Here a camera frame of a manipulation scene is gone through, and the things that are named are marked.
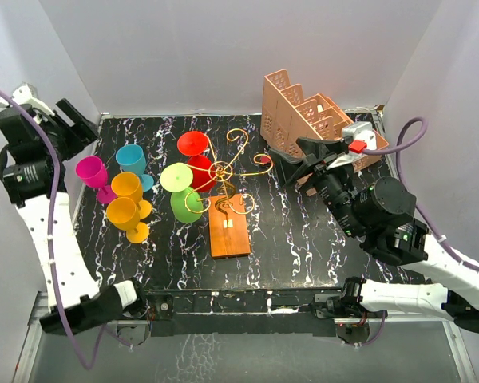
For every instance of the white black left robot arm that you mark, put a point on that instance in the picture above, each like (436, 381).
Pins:
(39, 141)

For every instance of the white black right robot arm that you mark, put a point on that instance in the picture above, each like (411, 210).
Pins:
(382, 217)

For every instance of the gold wire glass rack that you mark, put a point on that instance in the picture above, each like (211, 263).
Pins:
(223, 171)

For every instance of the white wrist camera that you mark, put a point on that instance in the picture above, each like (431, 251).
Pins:
(357, 137)
(26, 94)

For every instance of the pink plastic file organizer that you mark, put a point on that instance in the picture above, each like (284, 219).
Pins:
(288, 115)

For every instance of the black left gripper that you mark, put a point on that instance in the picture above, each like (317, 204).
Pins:
(86, 132)

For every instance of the orange wooden rack base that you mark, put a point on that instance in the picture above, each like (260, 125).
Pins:
(228, 232)

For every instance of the black metal base frame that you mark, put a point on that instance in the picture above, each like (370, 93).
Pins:
(177, 312)

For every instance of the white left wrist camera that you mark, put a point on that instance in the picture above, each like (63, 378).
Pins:
(26, 94)

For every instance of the red wine glass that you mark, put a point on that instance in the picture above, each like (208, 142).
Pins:
(193, 144)

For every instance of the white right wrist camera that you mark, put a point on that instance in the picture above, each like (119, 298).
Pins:
(357, 137)

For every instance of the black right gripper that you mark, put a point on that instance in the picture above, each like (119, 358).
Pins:
(289, 168)

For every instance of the green wine glass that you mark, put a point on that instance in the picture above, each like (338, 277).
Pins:
(185, 202)

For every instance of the blue wine glass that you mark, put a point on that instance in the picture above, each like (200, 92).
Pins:
(131, 158)

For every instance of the yellow-base orange wine glass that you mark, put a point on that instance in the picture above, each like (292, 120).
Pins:
(125, 216)

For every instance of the magenta wine glass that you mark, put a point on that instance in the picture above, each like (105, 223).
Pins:
(93, 173)

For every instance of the small red object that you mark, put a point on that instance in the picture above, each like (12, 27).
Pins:
(265, 160)

